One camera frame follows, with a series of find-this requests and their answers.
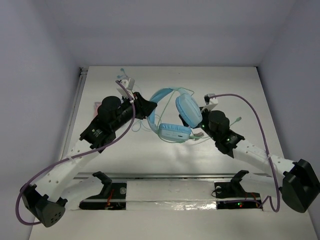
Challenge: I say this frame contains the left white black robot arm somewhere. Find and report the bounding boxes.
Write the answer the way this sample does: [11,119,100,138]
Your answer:
[16,88,196,228]

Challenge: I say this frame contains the purple cable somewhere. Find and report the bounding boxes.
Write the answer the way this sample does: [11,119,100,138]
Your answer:
[15,80,137,226]
[212,93,281,214]

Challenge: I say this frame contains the green headphone cable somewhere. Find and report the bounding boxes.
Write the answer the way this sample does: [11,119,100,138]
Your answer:
[152,87,243,142]

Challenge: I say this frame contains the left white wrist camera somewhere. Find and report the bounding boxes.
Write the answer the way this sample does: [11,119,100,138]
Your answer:
[116,77,135,99]

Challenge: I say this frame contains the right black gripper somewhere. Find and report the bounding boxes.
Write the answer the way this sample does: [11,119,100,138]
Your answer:
[179,105,219,142]

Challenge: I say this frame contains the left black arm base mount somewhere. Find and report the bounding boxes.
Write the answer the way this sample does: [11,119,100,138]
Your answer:
[79,171,127,211]

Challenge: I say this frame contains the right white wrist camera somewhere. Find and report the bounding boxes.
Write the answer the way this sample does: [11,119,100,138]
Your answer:
[201,93,219,112]

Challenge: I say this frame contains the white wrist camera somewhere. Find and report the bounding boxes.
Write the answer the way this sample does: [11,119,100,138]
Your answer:
[116,77,135,99]
[201,93,219,112]

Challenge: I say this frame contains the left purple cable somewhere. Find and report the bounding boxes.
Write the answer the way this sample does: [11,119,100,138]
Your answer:
[15,80,137,226]

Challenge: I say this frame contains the light blue over-ear headphones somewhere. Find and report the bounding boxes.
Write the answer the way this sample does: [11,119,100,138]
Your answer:
[147,87,203,143]

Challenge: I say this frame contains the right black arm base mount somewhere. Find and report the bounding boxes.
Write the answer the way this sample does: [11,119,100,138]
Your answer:
[211,170,262,210]

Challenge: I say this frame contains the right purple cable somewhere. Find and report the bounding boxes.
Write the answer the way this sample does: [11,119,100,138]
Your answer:
[212,93,281,214]

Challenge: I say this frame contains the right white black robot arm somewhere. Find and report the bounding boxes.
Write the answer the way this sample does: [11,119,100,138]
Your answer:
[198,107,320,213]

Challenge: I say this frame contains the pink blue cat-ear headphones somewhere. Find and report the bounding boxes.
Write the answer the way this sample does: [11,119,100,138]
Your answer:
[93,102,102,118]

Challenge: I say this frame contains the light blue headphone cable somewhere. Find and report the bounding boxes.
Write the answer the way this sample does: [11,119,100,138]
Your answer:
[115,67,151,133]

